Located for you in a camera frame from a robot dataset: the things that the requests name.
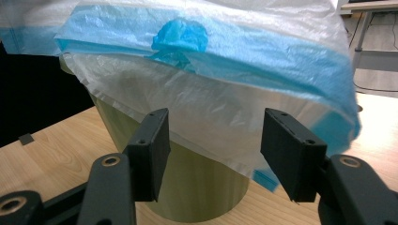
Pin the white-framed desk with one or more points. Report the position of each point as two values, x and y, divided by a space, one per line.
363 31

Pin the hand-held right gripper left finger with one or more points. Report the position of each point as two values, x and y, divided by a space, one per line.
151 156

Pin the white blue-banded trash bag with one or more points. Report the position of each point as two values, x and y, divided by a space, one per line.
219 109

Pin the green round trash bin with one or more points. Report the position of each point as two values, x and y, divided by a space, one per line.
194 187

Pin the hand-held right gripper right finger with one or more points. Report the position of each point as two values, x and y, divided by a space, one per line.
291 156

